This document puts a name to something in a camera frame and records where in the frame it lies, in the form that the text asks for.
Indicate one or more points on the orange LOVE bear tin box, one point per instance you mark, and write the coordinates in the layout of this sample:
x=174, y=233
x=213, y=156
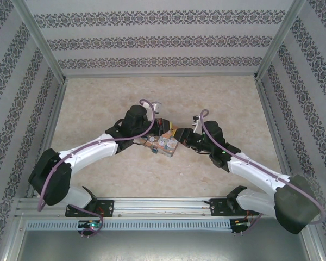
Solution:
x=163, y=145

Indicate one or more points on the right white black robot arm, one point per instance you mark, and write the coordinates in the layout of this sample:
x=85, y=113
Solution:
x=252, y=171

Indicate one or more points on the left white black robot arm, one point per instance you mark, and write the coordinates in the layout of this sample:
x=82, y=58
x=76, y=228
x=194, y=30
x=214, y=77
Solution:
x=92, y=150

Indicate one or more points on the right green control board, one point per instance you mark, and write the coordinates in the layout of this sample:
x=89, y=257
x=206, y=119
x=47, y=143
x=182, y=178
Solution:
x=240, y=222

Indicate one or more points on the green control board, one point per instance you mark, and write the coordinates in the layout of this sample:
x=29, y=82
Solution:
x=91, y=224
x=240, y=222

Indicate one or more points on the grey sheet metal shelf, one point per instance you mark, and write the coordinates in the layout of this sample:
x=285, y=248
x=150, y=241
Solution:
x=163, y=246

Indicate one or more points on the left green control board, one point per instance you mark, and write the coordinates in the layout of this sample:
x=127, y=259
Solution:
x=91, y=224

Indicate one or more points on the aluminium frame back rail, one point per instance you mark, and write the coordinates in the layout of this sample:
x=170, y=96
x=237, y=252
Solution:
x=160, y=75

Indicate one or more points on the aluminium frame side rail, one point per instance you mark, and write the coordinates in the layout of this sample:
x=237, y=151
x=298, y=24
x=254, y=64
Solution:
x=271, y=119

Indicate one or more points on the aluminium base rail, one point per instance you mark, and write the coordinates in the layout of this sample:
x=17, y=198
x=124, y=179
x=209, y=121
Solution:
x=163, y=208

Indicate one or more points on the aluminium frame corner post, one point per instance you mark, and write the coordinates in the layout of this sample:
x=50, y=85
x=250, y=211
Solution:
x=281, y=38
x=39, y=38

